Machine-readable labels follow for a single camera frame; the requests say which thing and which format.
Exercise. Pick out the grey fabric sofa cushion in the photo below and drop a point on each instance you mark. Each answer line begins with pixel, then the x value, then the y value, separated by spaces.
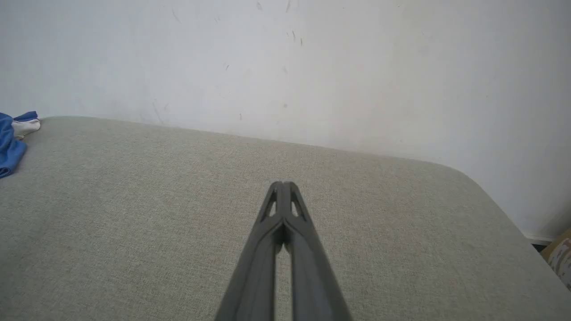
pixel 134 223

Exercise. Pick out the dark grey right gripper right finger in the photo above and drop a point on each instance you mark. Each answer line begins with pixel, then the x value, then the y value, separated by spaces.
pixel 312 276

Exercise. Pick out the blue white jersey number 23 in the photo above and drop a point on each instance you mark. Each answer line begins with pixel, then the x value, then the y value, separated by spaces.
pixel 9 147

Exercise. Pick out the white wall baseboard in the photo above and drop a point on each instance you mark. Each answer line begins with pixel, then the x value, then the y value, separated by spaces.
pixel 537 237

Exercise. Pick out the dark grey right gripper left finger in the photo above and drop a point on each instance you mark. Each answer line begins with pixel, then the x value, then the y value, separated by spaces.
pixel 256 267

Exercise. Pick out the brown cardboard box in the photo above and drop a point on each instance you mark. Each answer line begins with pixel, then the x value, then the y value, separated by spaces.
pixel 560 258

